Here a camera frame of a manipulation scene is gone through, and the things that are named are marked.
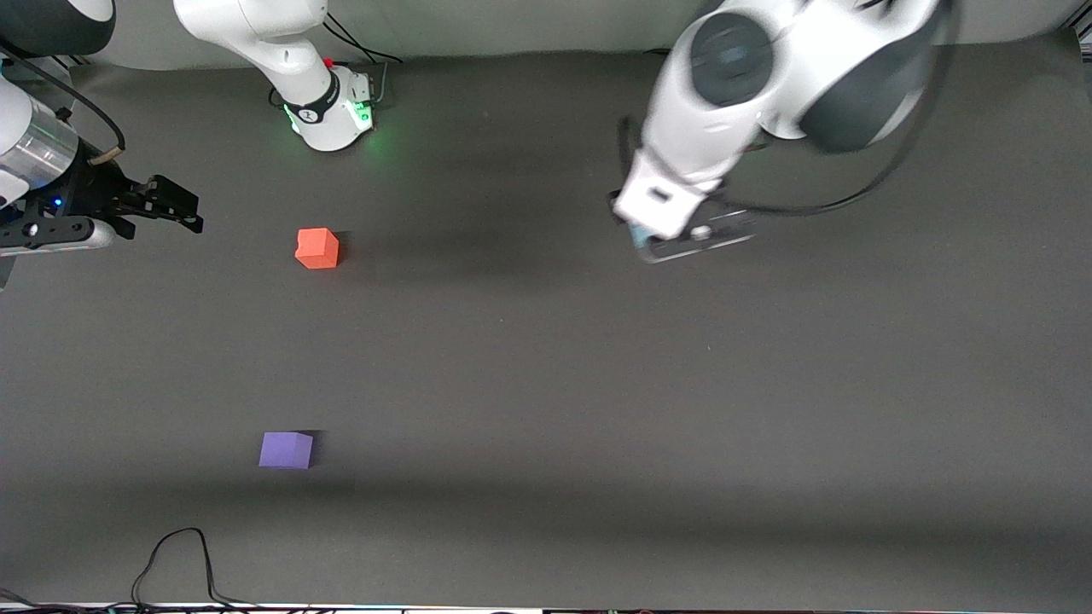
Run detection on orange foam block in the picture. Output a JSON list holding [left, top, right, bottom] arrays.
[[295, 228, 340, 270]]

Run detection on purple foam block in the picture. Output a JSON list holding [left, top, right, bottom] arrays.
[[258, 432, 315, 470]]

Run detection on dark grey table mat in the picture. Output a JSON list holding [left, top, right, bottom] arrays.
[[0, 34, 1092, 611]]

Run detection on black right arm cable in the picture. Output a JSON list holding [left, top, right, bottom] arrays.
[[0, 38, 127, 167]]

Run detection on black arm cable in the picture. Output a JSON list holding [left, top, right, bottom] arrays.
[[0, 38, 127, 167], [607, 0, 961, 224]]

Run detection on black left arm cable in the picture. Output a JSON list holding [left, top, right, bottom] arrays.
[[607, 0, 961, 224]]

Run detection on aluminium frame rail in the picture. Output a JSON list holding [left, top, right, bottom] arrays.
[[4, 49, 88, 71]]

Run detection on black right base cables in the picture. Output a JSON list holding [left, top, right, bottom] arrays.
[[322, 10, 404, 107]]

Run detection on looped thin black cable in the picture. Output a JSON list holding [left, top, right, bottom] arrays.
[[131, 527, 261, 611]]

